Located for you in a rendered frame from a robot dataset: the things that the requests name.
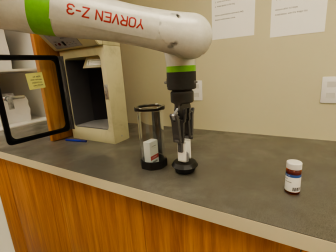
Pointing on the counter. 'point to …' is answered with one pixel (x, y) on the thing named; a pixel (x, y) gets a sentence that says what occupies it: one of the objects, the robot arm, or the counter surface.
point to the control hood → (76, 46)
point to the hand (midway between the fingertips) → (184, 150)
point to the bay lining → (86, 92)
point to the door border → (60, 96)
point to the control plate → (63, 41)
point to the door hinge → (66, 91)
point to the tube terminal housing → (120, 109)
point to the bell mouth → (92, 62)
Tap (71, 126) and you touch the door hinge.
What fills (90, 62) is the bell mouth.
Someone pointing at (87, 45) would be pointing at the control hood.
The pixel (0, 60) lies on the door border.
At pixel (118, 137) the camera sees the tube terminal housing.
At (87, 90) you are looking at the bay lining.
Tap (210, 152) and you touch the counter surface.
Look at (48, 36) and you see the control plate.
